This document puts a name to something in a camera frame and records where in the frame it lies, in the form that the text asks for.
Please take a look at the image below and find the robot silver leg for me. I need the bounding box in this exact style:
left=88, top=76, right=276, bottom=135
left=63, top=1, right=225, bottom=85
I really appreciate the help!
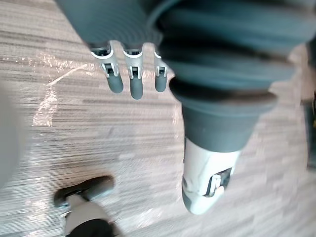
left=60, top=191, right=119, bottom=237

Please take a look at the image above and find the pale grey robot body part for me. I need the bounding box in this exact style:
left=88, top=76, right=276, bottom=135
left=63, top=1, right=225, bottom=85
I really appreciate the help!
left=0, top=81, right=27, bottom=192

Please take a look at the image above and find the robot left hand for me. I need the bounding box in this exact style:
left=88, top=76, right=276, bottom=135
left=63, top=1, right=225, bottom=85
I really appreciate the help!
left=55, top=0, right=316, bottom=215

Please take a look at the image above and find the dark upright furniture piece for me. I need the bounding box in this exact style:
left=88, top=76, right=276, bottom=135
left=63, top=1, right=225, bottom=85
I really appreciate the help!
left=303, top=40, right=316, bottom=171

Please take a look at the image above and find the robot dark foot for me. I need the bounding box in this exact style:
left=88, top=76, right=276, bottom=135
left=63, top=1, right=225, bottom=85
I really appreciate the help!
left=53, top=175, right=116, bottom=208

